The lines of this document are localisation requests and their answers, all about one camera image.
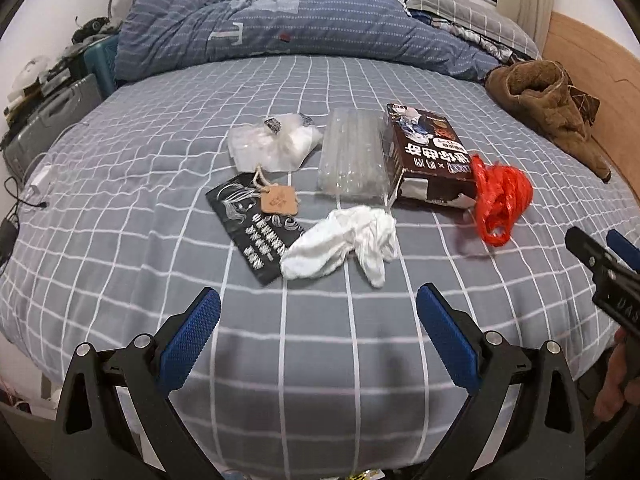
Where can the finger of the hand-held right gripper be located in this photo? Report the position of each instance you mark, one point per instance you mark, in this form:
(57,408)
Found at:
(622,249)
(587,251)

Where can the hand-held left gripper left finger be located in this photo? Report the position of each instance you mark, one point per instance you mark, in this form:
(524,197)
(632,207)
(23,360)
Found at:
(190,340)

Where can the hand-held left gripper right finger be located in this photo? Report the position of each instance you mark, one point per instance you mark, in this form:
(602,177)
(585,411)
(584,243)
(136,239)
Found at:
(450,340)

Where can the red plastic bag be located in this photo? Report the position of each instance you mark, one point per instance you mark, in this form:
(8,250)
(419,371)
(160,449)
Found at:
(500,195)

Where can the black packet with brown tag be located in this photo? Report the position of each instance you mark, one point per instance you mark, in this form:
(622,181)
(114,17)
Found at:
(250,230)

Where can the white tissue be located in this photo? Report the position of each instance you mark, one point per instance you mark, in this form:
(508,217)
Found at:
(330,245)

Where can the dark snack box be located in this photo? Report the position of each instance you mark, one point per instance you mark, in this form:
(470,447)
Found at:
(425,160)

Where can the clear bubble wrap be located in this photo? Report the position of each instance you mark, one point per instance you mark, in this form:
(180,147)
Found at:
(350,155)

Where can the clear bag with white padding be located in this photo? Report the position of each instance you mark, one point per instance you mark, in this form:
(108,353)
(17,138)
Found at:
(270,145)

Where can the person's right hand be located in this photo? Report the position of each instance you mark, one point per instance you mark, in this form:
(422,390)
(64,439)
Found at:
(617,385)

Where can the bed with grey checked sheet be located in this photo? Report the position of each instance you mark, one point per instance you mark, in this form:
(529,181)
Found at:
(150,210)

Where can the wooden headboard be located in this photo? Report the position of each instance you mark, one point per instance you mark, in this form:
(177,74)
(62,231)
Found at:
(610,110)

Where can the brown fleece garment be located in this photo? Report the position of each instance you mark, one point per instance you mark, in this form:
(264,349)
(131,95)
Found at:
(540,95)

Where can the black power adapter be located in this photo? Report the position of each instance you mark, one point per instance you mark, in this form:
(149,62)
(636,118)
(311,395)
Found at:
(6,235)

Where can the beige curtain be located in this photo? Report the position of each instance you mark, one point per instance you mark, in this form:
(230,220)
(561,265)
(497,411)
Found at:
(525,0)

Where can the grey suitcase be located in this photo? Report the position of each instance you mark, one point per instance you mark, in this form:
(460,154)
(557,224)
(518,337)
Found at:
(55,110)

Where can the grey checked pillow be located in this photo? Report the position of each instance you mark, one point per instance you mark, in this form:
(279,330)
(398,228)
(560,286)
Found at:
(465,10)

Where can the white mask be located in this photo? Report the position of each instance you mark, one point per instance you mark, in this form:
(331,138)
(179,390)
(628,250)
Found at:
(31,72)

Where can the black device pile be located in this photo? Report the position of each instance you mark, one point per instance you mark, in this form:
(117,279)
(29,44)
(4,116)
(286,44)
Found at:
(95,27)

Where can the blue striped quilt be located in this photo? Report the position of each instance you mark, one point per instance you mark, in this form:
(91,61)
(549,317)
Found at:
(325,30)

